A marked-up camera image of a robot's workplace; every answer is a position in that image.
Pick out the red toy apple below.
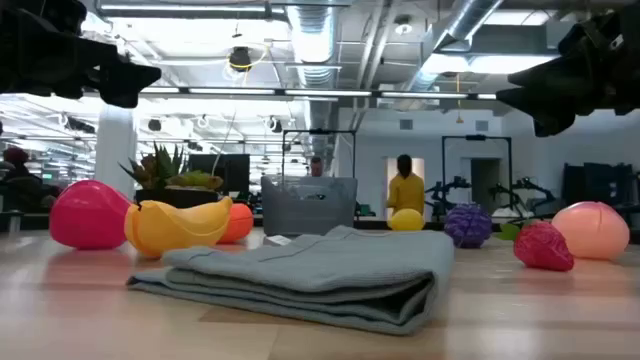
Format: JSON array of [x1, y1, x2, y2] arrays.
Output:
[[48, 179, 134, 251]]

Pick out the yellow toy lemon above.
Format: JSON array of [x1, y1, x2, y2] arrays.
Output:
[[387, 207, 427, 232]]

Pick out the black ceiling fixture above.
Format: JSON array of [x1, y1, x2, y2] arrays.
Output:
[[228, 45, 253, 72]]

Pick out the grey translucent plastic bin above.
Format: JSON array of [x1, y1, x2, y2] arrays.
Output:
[[260, 174, 359, 237]]

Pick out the black cabinet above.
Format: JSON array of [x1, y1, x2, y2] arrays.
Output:
[[563, 161, 640, 207]]

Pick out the grey folded cloth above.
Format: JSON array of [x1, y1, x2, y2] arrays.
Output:
[[125, 224, 456, 337]]

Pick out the ceiling light strip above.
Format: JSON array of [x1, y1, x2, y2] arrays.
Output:
[[138, 85, 499, 101]]

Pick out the purple toy grapes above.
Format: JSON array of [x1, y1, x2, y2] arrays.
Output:
[[443, 202, 494, 250]]

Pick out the red toy strawberry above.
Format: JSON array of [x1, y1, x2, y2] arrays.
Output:
[[494, 218, 575, 273]]

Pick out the yellow hanging cord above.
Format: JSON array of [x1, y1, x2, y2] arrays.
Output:
[[453, 72, 465, 125]]

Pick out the yellow toy banana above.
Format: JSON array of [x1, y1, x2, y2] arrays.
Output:
[[123, 195, 235, 260]]

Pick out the silver round ceiling duct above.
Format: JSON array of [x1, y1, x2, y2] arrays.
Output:
[[285, 0, 342, 169], [402, 0, 505, 94]]

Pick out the black monitor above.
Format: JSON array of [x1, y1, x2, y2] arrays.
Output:
[[187, 153, 251, 195]]

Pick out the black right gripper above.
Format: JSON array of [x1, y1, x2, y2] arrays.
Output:
[[495, 7, 640, 138]]

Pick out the white building column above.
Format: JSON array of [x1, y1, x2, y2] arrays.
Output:
[[93, 103, 139, 201]]

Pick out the artificial succulents in black planter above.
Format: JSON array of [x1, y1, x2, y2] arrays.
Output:
[[118, 142, 225, 209]]

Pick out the pink toy peach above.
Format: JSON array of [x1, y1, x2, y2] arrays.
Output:
[[551, 200, 631, 261]]

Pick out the orange toy orange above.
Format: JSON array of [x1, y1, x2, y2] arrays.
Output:
[[217, 202, 255, 245]]

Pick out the black gantry frame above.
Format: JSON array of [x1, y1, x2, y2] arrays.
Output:
[[441, 134, 514, 217]]

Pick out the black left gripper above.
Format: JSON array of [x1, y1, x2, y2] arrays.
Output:
[[0, 0, 162, 109]]

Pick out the round white ceiling fixture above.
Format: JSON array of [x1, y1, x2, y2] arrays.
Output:
[[393, 14, 414, 36]]

